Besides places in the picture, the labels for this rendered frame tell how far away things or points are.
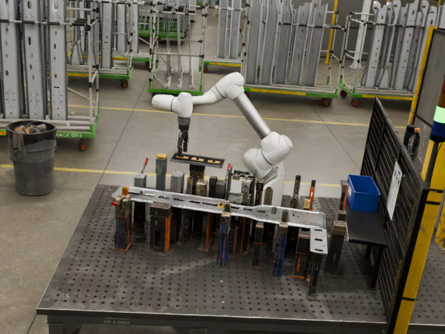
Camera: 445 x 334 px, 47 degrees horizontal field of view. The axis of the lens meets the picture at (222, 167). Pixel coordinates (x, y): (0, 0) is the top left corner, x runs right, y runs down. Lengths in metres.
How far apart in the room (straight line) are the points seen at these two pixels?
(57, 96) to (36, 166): 1.80
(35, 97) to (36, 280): 3.42
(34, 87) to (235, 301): 4.95
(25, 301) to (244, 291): 1.83
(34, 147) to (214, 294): 3.08
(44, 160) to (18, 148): 0.29
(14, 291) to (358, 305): 2.57
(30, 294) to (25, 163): 1.79
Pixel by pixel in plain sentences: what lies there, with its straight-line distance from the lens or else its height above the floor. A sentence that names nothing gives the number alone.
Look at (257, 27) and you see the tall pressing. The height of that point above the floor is 1.38.
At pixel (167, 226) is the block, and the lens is 3.19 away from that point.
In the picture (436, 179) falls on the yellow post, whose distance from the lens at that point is 2.65.
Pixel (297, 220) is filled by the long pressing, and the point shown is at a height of 1.00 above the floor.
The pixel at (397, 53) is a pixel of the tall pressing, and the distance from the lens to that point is 11.33.
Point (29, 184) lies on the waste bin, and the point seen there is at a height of 0.14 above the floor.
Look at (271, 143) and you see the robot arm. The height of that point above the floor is 1.22.
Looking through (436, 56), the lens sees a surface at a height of 1.72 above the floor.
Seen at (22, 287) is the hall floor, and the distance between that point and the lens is 4.33.
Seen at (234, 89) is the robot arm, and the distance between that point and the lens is 3.85.
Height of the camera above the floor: 2.43
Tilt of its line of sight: 22 degrees down
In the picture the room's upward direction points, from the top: 5 degrees clockwise
